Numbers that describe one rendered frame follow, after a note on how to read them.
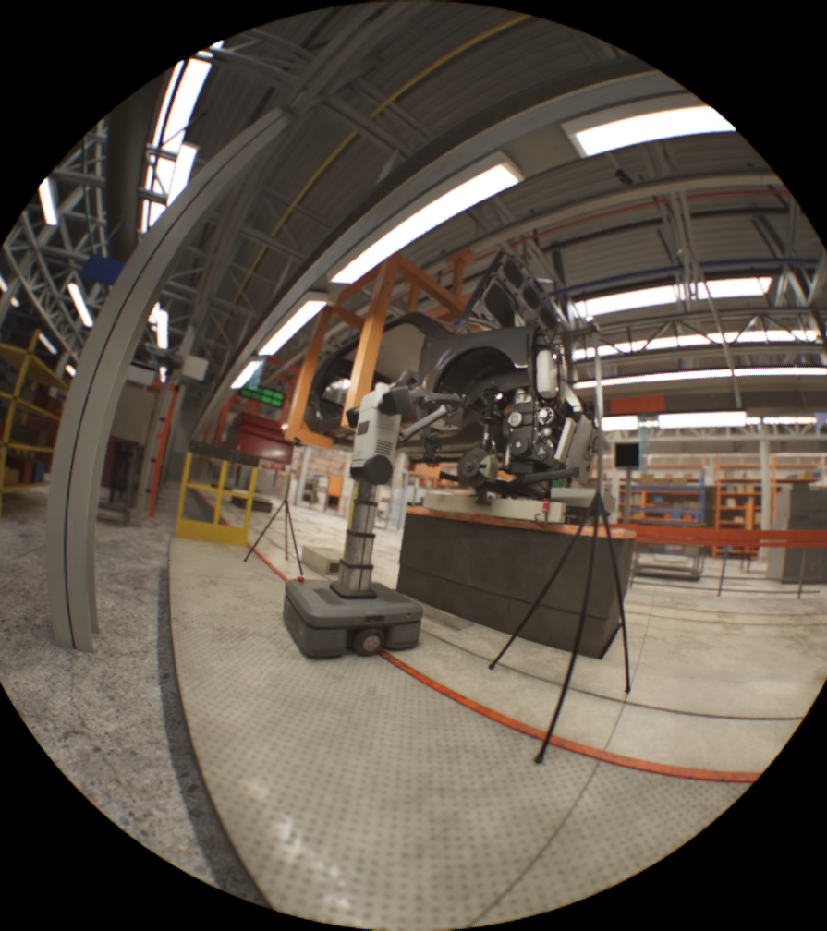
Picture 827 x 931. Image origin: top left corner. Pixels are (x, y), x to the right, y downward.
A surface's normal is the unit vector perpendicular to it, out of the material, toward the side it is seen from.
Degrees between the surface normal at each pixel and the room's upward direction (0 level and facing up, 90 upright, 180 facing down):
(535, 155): 180
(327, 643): 90
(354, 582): 90
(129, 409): 90
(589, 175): 180
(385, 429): 90
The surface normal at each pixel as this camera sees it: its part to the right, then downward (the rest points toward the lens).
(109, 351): 0.69, 0.00
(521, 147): -0.15, 0.98
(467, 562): -0.71, -0.20
